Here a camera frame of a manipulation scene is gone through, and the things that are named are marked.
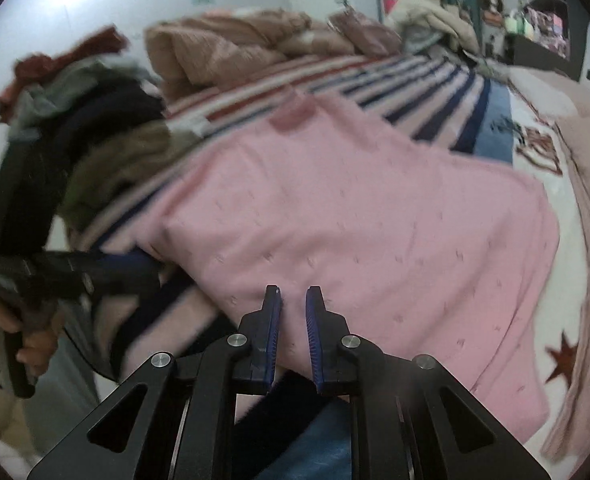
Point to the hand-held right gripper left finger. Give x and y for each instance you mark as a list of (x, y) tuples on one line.
[(272, 330)]

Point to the cream blanket pile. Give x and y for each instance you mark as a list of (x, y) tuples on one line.
[(430, 22)]

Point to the person's left hand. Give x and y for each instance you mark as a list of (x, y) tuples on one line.
[(37, 347)]

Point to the pink dotted shirt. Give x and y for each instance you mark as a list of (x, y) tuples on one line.
[(365, 240)]

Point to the dark bookshelf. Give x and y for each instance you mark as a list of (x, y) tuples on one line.
[(550, 0)]

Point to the olive brown garment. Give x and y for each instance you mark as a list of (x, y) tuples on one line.
[(125, 165)]

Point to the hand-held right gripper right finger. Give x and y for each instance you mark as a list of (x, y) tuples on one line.
[(315, 335)]

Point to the green bottle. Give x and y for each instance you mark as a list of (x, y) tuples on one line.
[(517, 22)]

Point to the person's blue jeans leg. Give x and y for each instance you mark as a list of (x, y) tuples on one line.
[(305, 445)]

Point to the beige quilt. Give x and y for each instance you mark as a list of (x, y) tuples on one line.
[(225, 45)]

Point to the black garment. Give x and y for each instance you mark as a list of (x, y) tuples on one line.
[(120, 110)]

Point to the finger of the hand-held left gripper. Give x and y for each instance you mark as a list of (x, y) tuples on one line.
[(125, 267)]

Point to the striped bed sheet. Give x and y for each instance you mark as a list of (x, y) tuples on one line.
[(425, 90)]

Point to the shiny pink bag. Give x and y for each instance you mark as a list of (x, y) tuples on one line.
[(365, 32)]

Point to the dark desk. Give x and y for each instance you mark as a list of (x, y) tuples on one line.
[(530, 52)]

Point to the grey garment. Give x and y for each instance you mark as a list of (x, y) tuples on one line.
[(75, 85)]

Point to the red garment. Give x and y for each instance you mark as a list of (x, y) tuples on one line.
[(45, 70)]

